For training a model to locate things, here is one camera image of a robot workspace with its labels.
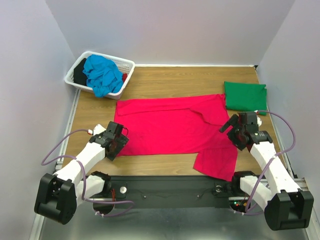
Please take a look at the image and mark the pink red t shirt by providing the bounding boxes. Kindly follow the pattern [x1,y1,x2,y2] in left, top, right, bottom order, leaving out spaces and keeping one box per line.
[114,94,238,181]

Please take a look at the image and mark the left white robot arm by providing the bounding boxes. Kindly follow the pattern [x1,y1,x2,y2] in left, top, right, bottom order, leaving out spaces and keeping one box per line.
[34,121,134,225]

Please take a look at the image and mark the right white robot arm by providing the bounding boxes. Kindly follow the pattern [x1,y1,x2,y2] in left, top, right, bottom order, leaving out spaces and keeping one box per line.
[219,110,314,231]

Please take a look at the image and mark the folded green t shirt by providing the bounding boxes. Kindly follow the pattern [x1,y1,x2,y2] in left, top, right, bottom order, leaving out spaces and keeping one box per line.
[224,81,267,112]

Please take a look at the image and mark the blue t shirt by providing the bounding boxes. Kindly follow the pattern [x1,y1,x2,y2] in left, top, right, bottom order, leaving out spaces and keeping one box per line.
[83,54,124,98]

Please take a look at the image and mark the red garment in basket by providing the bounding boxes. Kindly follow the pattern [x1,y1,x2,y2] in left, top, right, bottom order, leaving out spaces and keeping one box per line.
[122,73,128,83]

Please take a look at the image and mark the black garment in basket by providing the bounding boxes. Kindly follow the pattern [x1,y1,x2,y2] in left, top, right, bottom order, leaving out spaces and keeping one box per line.
[73,58,88,86]

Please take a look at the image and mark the white plastic laundry basket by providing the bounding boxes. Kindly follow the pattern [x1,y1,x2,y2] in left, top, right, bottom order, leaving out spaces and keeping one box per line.
[64,51,135,100]

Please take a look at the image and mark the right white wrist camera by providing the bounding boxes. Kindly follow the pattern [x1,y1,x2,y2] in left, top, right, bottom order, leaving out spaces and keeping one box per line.
[254,110,263,127]

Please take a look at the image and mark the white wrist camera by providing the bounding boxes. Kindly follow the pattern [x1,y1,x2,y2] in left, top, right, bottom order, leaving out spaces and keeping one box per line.
[87,124,106,136]
[254,110,263,127]

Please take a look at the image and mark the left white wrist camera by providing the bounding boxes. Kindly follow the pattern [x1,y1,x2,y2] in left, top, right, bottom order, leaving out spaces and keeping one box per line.
[87,124,106,136]

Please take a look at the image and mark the aluminium frame rail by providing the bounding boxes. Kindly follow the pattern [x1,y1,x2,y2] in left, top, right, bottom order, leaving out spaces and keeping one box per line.
[40,89,81,173]

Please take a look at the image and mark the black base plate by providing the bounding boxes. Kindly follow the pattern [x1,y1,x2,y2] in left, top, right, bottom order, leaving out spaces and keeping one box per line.
[82,174,261,210]

